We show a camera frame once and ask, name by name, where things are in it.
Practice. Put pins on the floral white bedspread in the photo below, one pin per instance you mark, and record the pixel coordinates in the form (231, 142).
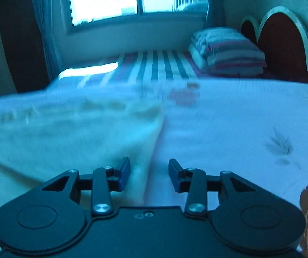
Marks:
(257, 129)

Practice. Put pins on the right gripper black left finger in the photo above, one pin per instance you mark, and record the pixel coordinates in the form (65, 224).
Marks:
(50, 216)

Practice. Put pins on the left blue curtain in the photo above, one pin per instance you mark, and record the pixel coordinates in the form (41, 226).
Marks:
(43, 10)

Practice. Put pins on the dark wooden door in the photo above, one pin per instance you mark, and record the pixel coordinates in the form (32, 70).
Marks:
(22, 44)

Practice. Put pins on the cream knit sweater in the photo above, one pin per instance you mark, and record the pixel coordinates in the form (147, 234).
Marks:
(42, 142)

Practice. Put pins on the blue curtain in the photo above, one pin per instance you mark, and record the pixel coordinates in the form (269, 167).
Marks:
(215, 16)
(43, 10)

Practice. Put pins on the red heart-shaped headboard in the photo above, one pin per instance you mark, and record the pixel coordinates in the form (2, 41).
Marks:
(284, 40)

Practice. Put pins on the right blue curtain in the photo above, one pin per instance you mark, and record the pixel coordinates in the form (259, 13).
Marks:
(215, 16)

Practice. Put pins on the striped bed sheet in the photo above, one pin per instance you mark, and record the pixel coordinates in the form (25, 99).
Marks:
(137, 67)

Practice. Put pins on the striped folded pillow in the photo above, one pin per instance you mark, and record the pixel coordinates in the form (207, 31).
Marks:
(225, 51)

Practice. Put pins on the blue blanket on windowsill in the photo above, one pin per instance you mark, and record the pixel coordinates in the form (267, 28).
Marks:
(200, 6)

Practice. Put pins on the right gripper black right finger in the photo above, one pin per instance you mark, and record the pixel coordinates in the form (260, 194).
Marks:
(244, 215)

